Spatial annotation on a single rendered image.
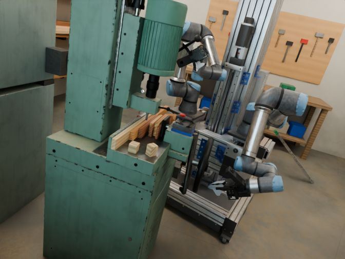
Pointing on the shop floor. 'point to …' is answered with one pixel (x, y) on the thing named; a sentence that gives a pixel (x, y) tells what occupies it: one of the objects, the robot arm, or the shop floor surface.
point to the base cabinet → (99, 213)
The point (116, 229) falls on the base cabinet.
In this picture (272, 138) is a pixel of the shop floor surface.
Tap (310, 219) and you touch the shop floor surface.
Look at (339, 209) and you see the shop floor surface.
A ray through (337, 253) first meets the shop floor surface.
